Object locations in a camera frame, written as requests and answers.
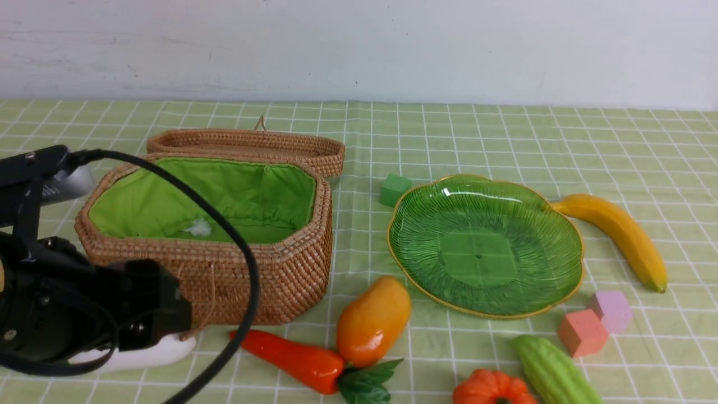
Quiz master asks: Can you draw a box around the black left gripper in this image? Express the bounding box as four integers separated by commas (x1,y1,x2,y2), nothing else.
2,233,192,361

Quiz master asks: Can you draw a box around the white toy radish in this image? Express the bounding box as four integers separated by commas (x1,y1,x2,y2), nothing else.
98,333,197,373

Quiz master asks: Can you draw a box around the orange toy mango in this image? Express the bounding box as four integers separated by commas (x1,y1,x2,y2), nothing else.
335,276,412,368

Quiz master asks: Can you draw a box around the red toy carrot with leaves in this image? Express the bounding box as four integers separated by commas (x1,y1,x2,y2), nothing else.
241,330,403,403

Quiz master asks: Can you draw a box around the yellow toy banana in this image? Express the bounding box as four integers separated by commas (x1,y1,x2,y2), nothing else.
551,194,669,293

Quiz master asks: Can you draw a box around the woven wicker basket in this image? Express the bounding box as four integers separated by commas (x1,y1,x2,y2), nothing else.
75,153,333,325

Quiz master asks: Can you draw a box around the woven wicker basket lid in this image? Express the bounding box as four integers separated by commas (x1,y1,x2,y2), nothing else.
146,117,344,177

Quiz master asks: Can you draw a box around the green foam cube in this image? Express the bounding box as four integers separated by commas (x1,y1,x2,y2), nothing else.
379,173,413,208

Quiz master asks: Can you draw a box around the green glass leaf plate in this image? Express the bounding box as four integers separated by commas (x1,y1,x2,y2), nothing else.
386,174,586,320

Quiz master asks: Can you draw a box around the orange toy pumpkin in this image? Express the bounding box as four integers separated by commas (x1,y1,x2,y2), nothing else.
452,369,537,404

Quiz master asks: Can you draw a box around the green toy chayote gourd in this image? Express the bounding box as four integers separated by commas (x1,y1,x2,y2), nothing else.
509,334,603,403

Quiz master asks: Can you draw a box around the orange foam cube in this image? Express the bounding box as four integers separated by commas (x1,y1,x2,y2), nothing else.
556,309,609,358

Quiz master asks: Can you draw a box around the pink foam cube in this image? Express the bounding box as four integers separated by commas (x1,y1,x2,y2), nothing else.
587,291,633,333

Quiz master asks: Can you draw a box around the green checkered tablecloth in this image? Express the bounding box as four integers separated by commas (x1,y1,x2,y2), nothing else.
1,99,717,403

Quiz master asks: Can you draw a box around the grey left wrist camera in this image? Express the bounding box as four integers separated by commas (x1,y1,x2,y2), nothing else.
1,145,95,227

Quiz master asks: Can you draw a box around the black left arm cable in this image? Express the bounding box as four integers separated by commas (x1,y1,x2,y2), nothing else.
0,149,261,404

